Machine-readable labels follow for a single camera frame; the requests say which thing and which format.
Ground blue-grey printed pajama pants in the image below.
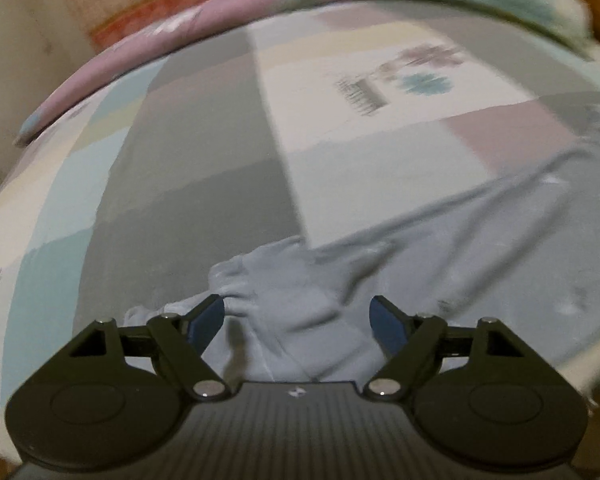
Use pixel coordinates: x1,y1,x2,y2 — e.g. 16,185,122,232
100,133,600,384

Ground patchwork pastel bed sheet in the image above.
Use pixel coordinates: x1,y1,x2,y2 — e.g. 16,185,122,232
0,0,600,457

